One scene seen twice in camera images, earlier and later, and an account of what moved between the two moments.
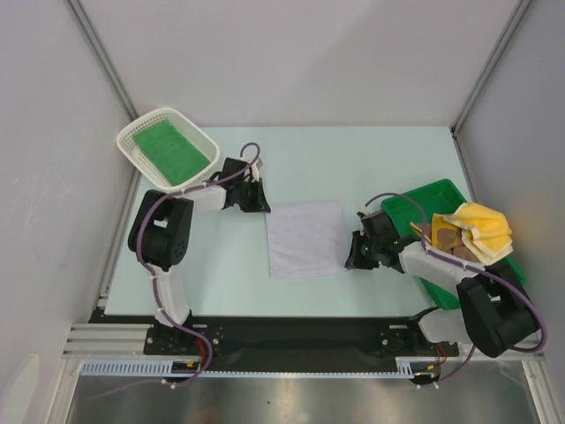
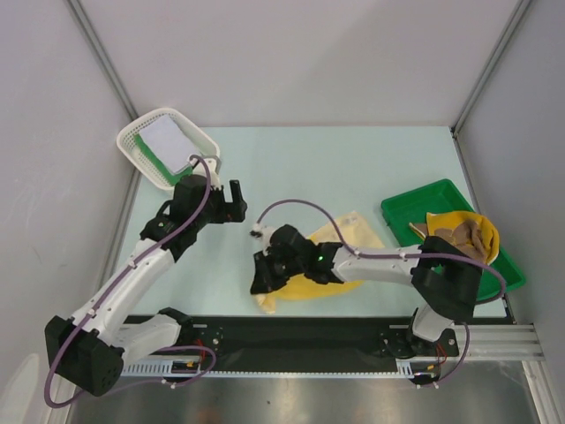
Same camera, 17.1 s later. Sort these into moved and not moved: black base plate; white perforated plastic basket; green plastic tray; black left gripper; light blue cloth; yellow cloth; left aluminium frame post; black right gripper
Moved: black left gripper; yellow cloth; black right gripper; light blue cloth
Not moved: left aluminium frame post; white perforated plastic basket; black base plate; green plastic tray
